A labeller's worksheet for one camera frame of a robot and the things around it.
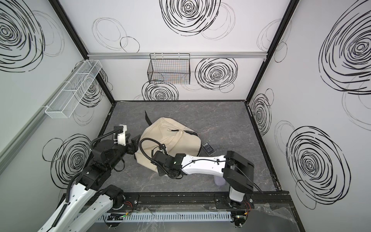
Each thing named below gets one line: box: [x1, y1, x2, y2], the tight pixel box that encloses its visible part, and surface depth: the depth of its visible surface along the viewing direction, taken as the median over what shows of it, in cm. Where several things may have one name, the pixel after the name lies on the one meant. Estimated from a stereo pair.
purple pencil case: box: [213, 175, 227, 188], surface depth 80 cm
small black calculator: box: [201, 141, 216, 157], surface depth 94 cm
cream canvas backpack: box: [135, 117, 202, 172], surface depth 94 cm
